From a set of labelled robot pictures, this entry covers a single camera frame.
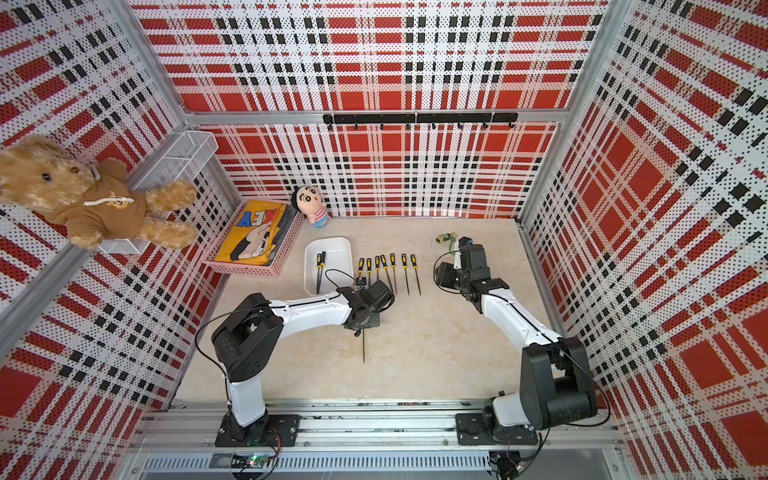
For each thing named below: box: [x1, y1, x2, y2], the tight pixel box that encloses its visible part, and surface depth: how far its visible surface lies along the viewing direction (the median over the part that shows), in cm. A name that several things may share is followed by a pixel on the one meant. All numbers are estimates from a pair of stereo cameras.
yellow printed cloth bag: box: [215, 200, 286, 265], surface depth 109 cm
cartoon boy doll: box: [291, 185, 329, 229], surface depth 113 cm
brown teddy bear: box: [0, 135, 197, 250], surface depth 54 cm
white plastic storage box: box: [304, 236, 355, 296], surface depth 109 cm
